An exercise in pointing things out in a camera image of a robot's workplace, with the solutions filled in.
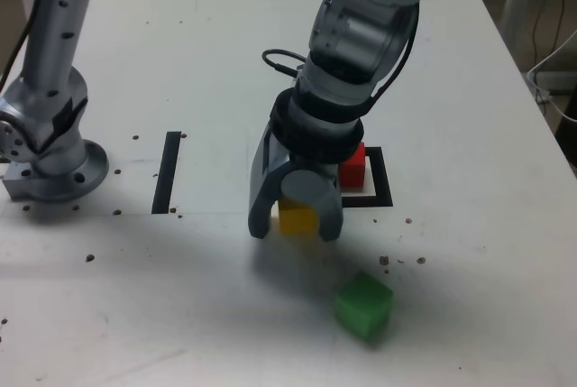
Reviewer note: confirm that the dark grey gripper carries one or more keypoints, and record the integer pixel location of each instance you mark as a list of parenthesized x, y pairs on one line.
[(315, 167)]

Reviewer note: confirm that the yellow cube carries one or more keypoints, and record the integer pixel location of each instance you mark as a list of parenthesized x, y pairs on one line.
[(297, 220)]

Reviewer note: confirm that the red cube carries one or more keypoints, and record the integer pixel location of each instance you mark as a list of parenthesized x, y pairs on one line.
[(352, 172)]

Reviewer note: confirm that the green cube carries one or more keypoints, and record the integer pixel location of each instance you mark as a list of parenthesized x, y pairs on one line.
[(363, 308)]

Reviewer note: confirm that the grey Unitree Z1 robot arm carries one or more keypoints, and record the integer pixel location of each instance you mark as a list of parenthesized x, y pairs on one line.
[(360, 35)]

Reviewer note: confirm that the black tape square outline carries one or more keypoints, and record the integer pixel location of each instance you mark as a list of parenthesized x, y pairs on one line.
[(383, 179)]

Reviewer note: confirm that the black tape strip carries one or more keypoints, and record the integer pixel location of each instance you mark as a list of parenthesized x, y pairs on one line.
[(166, 170)]

